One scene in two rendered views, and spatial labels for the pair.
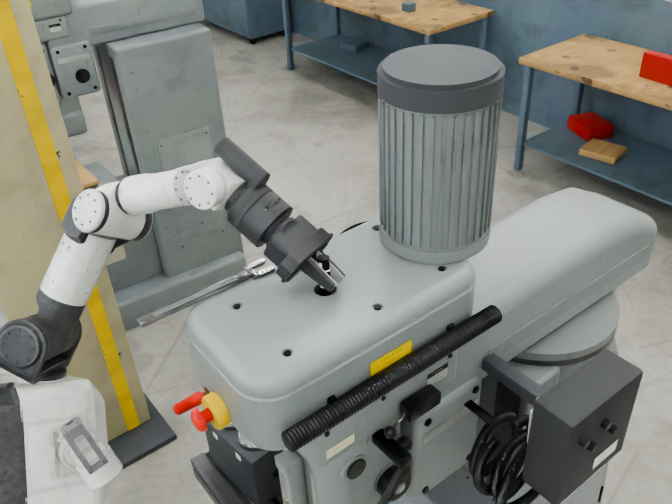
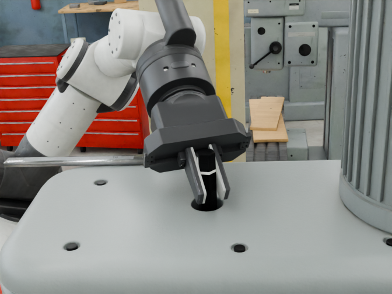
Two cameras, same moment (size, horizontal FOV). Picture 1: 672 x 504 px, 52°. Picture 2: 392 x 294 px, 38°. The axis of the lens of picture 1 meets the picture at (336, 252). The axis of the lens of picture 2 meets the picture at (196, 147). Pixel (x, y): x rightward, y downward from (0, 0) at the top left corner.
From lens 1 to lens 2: 0.70 m
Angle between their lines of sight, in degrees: 37
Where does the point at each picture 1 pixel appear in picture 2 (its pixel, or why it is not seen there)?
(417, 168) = (374, 49)
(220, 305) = (88, 175)
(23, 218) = not seen: hidden behind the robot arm
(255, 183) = (168, 35)
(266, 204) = (169, 63)
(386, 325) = (228, 277)
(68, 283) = (42, 129)
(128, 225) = (101, 86)
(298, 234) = (193, 114)
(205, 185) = (118, 26)
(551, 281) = not seen: outside the picture
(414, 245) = (362, 190)
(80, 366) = not seen: hidden behind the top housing
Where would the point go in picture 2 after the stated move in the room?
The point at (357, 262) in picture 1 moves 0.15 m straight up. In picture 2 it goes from (282, 192) to (283, 66)
